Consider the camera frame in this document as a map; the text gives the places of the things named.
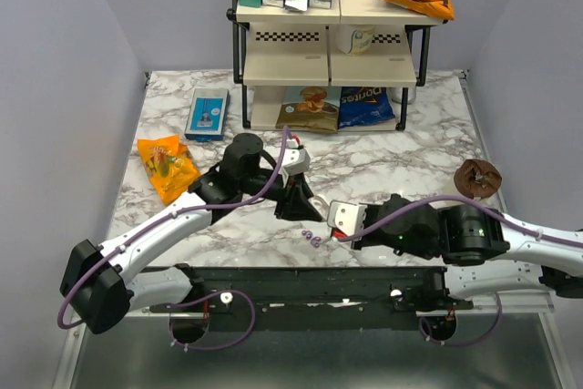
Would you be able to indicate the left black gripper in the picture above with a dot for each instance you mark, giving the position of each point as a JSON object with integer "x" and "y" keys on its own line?
{"x": 294, "y": 206}

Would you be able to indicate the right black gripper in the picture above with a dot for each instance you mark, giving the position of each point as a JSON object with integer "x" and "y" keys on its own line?
{"x": 363, "y": 241}

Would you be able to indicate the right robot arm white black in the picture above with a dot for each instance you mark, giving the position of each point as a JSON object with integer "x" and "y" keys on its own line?
{"x": 485, "y": 250}

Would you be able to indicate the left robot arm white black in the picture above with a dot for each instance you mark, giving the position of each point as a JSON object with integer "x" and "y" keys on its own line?
{"x": 103, "y": 282}

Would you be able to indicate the gold brown snack bag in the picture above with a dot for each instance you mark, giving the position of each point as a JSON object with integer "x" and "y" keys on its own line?
{"x": 310, "y": 108}

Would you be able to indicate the blue Doritos bag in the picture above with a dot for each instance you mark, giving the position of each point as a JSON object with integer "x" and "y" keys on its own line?
{"x": 364, "y": 106}

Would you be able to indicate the blue razor box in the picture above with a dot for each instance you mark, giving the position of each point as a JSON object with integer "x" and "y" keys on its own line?
{"x": 207, "y": 114}

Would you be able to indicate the orange candy bag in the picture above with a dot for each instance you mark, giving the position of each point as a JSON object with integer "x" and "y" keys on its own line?
{"x": 169, "y": 166}

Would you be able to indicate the white yogurt cup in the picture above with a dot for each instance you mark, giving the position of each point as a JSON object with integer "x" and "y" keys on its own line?
{"x": 354, "y": 40}

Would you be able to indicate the beige black shelf rack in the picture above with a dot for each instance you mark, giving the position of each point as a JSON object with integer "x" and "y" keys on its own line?
{"x": 274, "y": 48}

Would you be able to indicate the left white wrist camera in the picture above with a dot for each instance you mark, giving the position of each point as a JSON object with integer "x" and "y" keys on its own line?
{"x": 295, "y": 162}

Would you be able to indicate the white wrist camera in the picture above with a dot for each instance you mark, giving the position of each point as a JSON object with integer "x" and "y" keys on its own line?
{"x": 295, "y": 162}
{"x": 346, "y": 220}

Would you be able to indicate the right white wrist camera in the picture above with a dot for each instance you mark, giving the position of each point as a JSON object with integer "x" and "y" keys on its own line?
{"x": 346, "y": 220}

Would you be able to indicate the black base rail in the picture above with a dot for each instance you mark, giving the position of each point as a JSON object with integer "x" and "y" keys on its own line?
{"x": 314, "y": 299}

